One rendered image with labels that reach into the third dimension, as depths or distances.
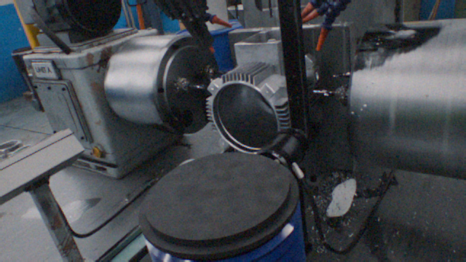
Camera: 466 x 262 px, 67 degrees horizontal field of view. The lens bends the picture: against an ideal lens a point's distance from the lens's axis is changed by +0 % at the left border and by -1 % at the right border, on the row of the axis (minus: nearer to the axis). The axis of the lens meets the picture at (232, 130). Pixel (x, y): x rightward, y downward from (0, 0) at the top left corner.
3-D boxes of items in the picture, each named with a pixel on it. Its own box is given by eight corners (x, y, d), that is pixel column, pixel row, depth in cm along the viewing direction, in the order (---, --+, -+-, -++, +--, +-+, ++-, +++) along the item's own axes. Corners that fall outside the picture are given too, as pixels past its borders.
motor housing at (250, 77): (258, 117, 94) (247, 46, 86) (328, 124, 83) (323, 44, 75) (214, 153, 79) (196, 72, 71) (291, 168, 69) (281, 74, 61)
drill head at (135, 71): (150, 104, 120) (129, 30, 110) (239, 113, 100) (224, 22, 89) (89, 137, 102) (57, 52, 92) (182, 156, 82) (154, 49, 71)
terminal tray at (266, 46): (264, 61, 85) (261, 30, 82) (306, 61, 79) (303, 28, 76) (238, 77, 76) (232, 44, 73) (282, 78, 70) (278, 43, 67)
